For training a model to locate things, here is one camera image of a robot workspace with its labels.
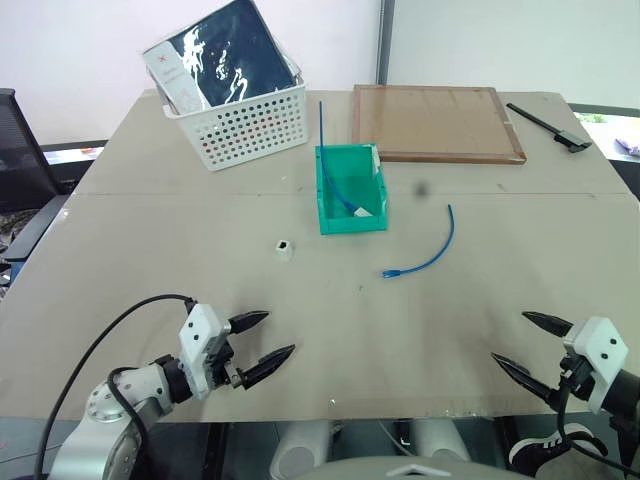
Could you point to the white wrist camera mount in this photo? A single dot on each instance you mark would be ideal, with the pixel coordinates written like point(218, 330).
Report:
point(200, 340)
point(597, 345)

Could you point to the black and white shoe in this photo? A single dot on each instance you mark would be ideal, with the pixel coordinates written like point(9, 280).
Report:
point(535, 447)

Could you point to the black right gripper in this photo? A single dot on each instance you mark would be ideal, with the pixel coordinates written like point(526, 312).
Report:
point(579, 377)

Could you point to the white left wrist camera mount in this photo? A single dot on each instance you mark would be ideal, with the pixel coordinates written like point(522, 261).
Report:
point(200, 340)

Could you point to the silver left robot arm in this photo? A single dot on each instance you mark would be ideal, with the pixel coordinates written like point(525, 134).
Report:
point(100, 425)

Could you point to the green plastic bin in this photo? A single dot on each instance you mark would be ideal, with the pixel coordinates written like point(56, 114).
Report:
point(350, 225)

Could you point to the wooden framed board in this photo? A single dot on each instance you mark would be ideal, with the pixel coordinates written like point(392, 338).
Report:
point(435, 122)

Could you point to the small white connector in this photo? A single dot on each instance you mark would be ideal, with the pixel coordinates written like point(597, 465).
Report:
point(283, 251)

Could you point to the dark blue packaged cloth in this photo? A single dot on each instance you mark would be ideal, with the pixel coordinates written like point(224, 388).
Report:
point(240, 55)

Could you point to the purple cloth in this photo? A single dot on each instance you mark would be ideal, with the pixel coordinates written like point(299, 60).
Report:
point(629, 146)

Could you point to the grey robot torso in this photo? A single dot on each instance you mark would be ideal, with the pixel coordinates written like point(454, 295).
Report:
point(410, 470)

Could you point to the dark window frame post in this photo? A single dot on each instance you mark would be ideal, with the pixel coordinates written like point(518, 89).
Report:
point(385, 40)

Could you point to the white perforated plastic basket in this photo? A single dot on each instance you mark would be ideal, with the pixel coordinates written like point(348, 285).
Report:
point(250, 130)

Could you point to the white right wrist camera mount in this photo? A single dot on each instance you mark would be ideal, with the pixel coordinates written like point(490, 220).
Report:
point(597, 345)

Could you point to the silver rounded robot leg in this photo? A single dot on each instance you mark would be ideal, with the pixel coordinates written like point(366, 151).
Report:
point(440, 440)
point(300, 450)

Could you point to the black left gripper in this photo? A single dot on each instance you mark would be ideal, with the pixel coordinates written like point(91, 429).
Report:
point(222, 362)

